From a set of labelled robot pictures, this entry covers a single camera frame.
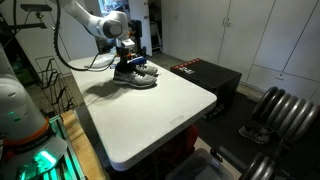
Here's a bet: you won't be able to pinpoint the black wire rack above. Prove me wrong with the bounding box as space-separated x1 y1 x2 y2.
35 56 76 114

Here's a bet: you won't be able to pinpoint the white folding table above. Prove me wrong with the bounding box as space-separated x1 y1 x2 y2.
72 67 217 171

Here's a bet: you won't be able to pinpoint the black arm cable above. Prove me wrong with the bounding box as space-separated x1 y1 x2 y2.
53 0 118 73

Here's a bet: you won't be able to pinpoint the white cabinet doors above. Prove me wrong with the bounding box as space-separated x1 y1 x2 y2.
161 0 320 102

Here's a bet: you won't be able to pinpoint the wooden board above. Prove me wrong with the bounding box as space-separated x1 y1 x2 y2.
61 111 109 180

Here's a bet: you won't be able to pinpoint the black camera on stand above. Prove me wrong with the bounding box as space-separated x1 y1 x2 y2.
7 4 52 30

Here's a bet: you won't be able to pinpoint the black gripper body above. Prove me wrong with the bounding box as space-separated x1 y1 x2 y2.
116 38 135 64

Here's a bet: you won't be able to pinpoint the grey shoe on floor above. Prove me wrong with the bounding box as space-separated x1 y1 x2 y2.
239 126 270 144

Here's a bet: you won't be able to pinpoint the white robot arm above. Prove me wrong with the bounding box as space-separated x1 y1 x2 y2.
51 0 135 49

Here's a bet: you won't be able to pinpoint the clear plastic bin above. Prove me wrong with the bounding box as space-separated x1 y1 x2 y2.
165 148 234 180

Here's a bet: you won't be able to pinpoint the blue bristle brush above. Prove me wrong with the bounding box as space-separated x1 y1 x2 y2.
129 56 147 65

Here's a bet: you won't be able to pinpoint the black dumbbell weight stack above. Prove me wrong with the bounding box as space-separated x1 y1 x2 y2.
240 87 320 180

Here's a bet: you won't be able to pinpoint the grey running shoe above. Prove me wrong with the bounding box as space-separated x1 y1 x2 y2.
113 67 157 88
135 64 158 76

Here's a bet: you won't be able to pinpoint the white robot base, orange ring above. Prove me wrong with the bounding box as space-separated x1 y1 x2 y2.
0 45 67 180

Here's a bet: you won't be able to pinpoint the black plyo box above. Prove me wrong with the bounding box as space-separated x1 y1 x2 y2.
170 58 242 119

